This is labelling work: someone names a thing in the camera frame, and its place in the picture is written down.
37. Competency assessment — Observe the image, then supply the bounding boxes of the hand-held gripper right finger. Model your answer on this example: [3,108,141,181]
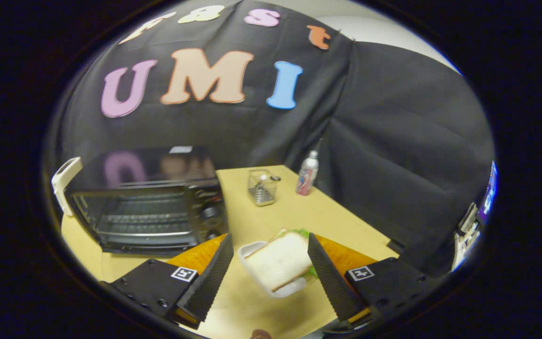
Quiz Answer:
[307,233,440,330]

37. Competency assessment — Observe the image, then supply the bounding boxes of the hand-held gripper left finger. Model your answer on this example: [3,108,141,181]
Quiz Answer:
[99,233,235,330]

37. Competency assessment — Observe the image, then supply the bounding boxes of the sandwich with lettuce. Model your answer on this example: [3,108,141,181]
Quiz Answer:
[244,228,319,291]

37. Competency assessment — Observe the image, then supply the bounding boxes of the black toaster oven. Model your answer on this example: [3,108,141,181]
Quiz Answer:
[64,146,228,257]

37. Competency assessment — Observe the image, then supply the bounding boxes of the white toaster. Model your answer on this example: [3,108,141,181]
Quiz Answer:
[51,157,83,217]

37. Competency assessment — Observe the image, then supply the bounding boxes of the white plastic tray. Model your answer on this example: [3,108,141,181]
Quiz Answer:
[237,241,308,298]

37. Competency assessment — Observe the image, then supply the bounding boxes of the white spray bottle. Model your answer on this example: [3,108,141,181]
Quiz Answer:
[296,150,319,196]

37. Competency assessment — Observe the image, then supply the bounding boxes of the white device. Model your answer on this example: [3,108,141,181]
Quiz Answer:
[452,202,481,272]

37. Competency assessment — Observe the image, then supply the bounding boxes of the black backdrop cloth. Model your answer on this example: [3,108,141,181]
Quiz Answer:
[48,0,495,278]

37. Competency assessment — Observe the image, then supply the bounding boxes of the blue lit screen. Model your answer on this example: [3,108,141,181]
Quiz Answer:
[477,160,498,226]

